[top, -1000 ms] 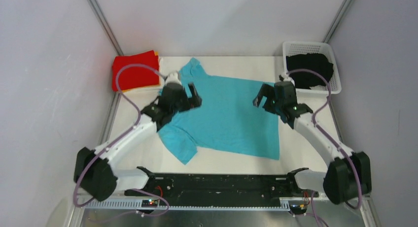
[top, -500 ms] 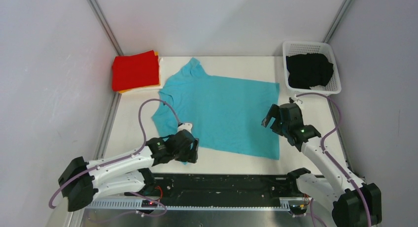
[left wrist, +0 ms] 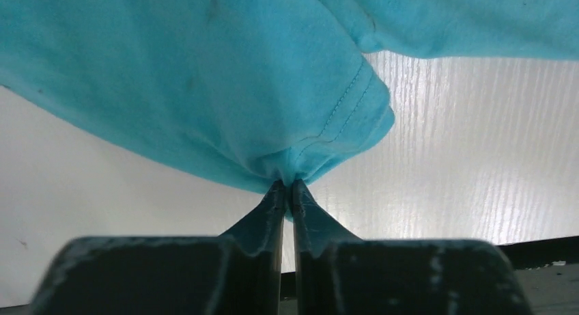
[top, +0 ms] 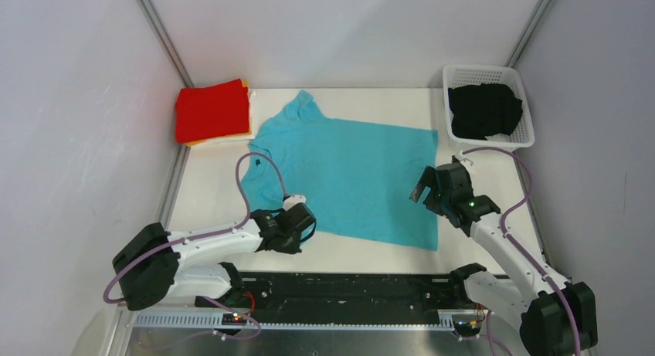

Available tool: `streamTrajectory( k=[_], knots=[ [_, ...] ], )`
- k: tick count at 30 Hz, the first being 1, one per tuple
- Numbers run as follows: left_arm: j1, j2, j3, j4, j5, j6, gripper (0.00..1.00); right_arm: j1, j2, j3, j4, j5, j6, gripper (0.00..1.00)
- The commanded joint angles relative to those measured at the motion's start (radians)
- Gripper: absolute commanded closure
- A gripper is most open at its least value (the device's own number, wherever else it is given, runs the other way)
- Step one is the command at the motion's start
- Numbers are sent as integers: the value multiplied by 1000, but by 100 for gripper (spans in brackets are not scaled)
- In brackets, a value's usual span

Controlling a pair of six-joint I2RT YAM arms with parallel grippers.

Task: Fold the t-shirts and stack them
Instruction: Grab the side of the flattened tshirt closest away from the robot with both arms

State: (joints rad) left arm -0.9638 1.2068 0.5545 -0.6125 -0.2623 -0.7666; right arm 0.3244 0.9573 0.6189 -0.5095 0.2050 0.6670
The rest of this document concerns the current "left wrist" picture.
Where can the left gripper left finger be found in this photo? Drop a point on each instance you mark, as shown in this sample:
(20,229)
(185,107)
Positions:
(236,272)

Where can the cyan t-shirt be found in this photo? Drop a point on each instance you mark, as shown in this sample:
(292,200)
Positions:
(246,92)

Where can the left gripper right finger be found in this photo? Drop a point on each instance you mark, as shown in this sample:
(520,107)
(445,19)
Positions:
(340,273)

